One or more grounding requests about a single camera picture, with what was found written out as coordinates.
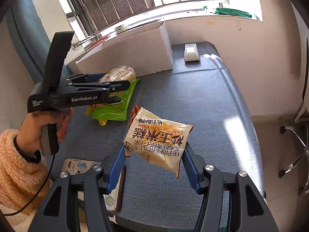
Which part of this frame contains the fried corn cake packet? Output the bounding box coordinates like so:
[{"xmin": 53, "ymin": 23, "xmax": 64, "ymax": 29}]
[{"xmin": 124, "ymin": 105, "xmax": 194, "ymax": 178}]

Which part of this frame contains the green cracker packet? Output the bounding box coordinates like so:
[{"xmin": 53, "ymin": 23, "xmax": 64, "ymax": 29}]
[{"xmin": 86, "ymin": 78, "xmax": 140, "ymax": 126}]

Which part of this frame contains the clear bread packet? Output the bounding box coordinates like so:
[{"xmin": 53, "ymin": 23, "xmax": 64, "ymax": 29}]
[{"xmin": 98, "ymin": 66, "xmax": 136, "ymax": 83}]

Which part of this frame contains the smartphone with cartoon case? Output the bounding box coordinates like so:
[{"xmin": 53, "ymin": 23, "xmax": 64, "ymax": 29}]
[{"xmin": 60, "ymin": 157, "xmax": 127, "ymax": 213}]

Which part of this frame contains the blue curtain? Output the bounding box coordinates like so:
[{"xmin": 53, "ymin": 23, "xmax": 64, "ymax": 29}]
[{"xmin": 6, "ymin": 0, "xmax": 71, "ymax": 85}]

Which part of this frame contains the fluffy peach left sleeve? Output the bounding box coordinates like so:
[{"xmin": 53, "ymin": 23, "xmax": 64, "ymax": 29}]
[{"xmin": 1, "ymin": 126, "xmax": 49, "ymax": 231}]

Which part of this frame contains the white cardboard box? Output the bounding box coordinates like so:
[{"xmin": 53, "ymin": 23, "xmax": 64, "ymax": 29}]
[{"xmin": 68, "ymin": 20, "xmax": 173, "ymax": 77}]

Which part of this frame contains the small white device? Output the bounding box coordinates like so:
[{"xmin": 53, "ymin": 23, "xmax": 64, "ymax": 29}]
[{"xmin": 184, "ymin": 43, "xmax": 199, "ymax": 62}]

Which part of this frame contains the office chair base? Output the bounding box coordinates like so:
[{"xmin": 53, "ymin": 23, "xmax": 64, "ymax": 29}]
[{"xmin": 278, "ymin": 101, "xmax": 309, "ymax": 196}]

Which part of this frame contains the green cloth on sill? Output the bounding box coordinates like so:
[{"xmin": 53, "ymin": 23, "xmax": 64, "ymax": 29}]
[{"xmin": 201, "ymin": 6, "xmax": 261, "ymax": 21}]

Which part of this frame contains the red bead string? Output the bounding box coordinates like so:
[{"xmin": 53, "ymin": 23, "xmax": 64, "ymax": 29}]
[{"xmin": 89, "ymin": 35, "xmax": 110, "ymax": 49}]

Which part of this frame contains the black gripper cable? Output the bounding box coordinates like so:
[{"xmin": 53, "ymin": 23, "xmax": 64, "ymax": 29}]
[{"xmin": 2, "ymin": 153, "xmax": 57, "ymax": 217}]

